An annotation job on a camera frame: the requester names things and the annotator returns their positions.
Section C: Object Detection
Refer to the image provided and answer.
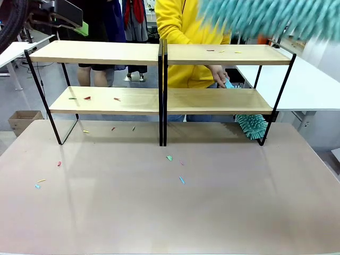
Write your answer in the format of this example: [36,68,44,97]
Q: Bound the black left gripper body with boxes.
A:
[54,0,83,28]

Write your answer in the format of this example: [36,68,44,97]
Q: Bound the teal chenille duster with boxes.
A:
[223,77,269,141]
[198,0,340,44]

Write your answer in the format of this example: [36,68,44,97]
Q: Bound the person's left hand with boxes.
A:
[211,66,230,89]

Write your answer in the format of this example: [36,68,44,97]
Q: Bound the black stand pole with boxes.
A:
[22,25,35,45]

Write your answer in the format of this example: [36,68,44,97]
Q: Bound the person in black shorts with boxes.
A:
[76,0,116,88]

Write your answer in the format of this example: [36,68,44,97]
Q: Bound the person in blue coat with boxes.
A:
[106,0,149,82]

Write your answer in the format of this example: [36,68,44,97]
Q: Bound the white side table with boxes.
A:
[0,34,55,91]
[235,54,340,131]

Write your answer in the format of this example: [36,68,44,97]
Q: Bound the person in yellow hoodie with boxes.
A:
[154,0,232,123]

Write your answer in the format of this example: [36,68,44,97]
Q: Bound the cardboard box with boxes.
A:
[7,110,45,138]

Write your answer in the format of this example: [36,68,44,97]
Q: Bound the black tripod stand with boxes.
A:
[267,38,283,50]

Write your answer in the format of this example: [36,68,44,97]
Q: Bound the wooden shelf unit black frame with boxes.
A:
[23,39,164,147]
[162,39,298,147]

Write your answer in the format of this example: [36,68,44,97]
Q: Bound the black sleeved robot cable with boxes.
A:
[0,0,29,54]

